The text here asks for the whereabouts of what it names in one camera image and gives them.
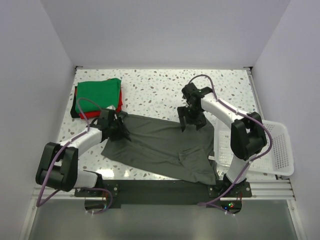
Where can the white plastic basket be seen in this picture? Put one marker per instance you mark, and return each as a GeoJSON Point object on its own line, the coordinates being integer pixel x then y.
{"type": "Point", "coordinates": [278, 161]}

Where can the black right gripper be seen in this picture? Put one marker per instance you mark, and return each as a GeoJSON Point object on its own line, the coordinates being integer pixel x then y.
{"type": "Point", "coordinates": [200, 122]}

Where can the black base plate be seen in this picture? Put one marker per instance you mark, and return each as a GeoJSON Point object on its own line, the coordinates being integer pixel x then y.
{"type": "Point", "coordinates": [116, 193]}

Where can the folded red t-shirt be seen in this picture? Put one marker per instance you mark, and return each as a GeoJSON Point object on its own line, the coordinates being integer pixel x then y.
{"type": "Point", "coordinates": [93, 114]}

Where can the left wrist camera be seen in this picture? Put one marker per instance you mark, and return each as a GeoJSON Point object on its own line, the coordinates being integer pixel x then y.
{"type": "Point", "coordinates": [107, 116]}

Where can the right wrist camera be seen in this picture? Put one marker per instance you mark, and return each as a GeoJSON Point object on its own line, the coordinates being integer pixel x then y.
{"type": "Point", "coordinates": [193, 92]}

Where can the folded black t-shirt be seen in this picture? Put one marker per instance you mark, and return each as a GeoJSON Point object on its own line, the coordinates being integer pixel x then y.
{"type": "Point", "coordinates": [73, 112]}

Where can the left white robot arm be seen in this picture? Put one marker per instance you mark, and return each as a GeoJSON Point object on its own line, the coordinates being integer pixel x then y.
{"type": "Point", "coordinates": [58, 167]}

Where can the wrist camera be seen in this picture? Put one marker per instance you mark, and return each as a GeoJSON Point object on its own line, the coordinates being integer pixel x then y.
{"type": "Point", "coordinates": [107, 116]}
{"type": "Point", "coordinates": [193, 92]}

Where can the grey t-shirt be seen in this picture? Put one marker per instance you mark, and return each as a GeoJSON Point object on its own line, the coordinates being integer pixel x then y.
{"type": "Point", "coordinates": [161, 147]}

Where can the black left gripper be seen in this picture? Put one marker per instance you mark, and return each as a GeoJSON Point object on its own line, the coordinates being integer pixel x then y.
{"type": "Point", "coordinates": [122, 130]}

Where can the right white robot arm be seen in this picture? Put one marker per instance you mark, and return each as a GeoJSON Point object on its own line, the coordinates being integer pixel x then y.
{"type": "Point", "coordinates": [247, 133]}

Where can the folded green t-shirt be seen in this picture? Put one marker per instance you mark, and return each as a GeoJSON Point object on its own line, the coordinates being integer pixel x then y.
{"type": "Point", "coordinates": [105, 93]}

